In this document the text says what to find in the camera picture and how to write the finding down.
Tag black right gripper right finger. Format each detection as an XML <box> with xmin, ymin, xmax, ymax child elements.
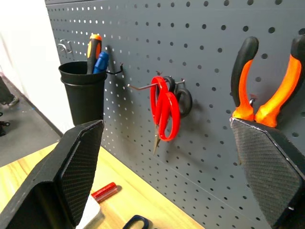
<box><xmin>229</xmin><ymin>117</ymin><xmax>305</xmax><ymax>229</ymax></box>

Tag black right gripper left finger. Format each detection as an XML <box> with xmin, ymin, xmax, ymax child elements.
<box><xmin>0</xmin><ymin>119</ymin><xmax>105</xmax><ymax>229</ymax></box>

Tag orange black pliers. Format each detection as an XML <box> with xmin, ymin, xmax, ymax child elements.
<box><xmin>230</xmin><ymin>34</ymin><xmax>305</xmax><ymax>128</ymax></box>

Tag grey perforated pegboard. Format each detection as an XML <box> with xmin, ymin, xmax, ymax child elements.
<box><xmin>44</xmin><ymin>0</ymin><xmax>305</xmax><ymax>229</ymax></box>

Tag small black object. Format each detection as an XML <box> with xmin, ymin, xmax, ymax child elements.
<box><xmin>0</xmin><ymin>120</ymin><xmax>11</xmax><ymax>137</ymax></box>

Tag black plastic cup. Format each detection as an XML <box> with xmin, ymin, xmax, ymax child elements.
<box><xmin>58</xmin><ymin>61</ymin><xmax>108</xmax><ymax>127</ymax></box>

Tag bystander leg with shoe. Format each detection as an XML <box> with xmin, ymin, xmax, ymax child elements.
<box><xmin>0</xmin><ymin>76</ymin><xmax>20</xmax><ymax>107</ymax></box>

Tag black cup hook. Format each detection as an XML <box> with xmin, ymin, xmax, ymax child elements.
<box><xmin>106</xmin><ymin>62</ymin><xmax>125</xmax><ymax>75</ymax></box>

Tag long metal peg hook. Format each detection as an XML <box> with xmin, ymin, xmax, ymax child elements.
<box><xmin>127</xmin><ymin>78</ymin><xmax>186</xmax><ymax>92</ymax></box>

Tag metal wire loop hook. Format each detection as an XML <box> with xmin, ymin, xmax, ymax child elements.
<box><xmin>58</xmin><ymin>38</ymin><xmax>75</xmax><ymax>54</ymax></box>
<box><xmin>248</xmin><ymin>94</ymin><xmax>259</xmax><ymax>107</ymax></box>

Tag red handled screwdriver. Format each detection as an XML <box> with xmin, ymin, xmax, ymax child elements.
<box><xmin>91</xmin><ymin>181</ymin><xmax>118</xmax><ymax>204</ymax></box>

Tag black handled scissors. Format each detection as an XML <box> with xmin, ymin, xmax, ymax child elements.
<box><xmin>163</xmin><ymin>75</ymin><xmax>193</xmax><ymax>118</ymax></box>

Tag red handled scissors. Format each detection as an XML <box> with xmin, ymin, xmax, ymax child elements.
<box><xmin>150</xmin><ymin>75</ymin><xmax>181</xmax><ymax>156</ymax></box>

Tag dark blue handled scissors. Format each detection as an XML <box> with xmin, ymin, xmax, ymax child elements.
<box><xmin>122</xmin><ymin>214</ymin><xmax>151</xmax><ymax>229</ymax></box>

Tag blue handled screwdriver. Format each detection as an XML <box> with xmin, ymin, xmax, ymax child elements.
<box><xmin>92</xmin><ymin>51</ymin><xmax>110</xmax><ymax>75</ymax></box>

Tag orange black handled screwdriver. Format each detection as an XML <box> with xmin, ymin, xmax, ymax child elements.
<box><xmin>86</xmin><ymin>33</ymin><xmax>103</xmax><ymax>75</ymax></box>

